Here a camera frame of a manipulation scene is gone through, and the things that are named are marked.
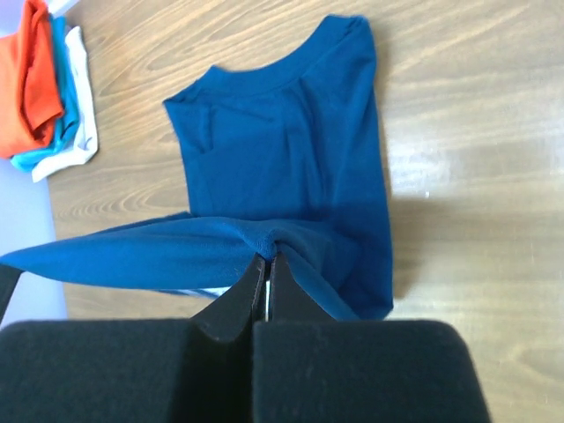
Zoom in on folded white t shirt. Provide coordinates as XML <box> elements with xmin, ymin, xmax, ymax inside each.
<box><xmin>31</xmin><ymin>26</ymin><xmax>99</xmax><ymax>182</ymax></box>

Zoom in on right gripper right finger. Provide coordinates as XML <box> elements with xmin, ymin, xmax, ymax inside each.
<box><xmin>253</xmin><ymin>256</ymin><xmax>490</xmax><ymax>422</ymax></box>

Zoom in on folded orange t shirt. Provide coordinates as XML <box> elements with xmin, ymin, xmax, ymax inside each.
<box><xmin>1</xmin><ymin>1</ymin><xmax>63</xmax><ymax>159</ymax></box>

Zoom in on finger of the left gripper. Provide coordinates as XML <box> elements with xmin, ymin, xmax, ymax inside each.
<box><xmin>0</xmin><ymin>264</ymin><xmax>22</xmax><ymax>322</ymax></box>

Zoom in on dark blue t shirt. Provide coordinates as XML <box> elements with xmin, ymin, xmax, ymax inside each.
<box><xmin>1</xmin><ymin>15</ymin><xmax>393</xmax><ymax>320</ymax></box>

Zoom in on folded teal t shirt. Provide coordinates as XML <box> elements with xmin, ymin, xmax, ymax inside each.
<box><xmin>10</xmin><ymin>14</ymin><xmax>81</xmax><ymax>180</ymax></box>

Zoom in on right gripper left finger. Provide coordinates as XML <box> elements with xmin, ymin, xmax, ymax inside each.
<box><xmin>1</xmin><ymin>256</ymin><xmax>266</xmax><ymax>422</ymax></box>

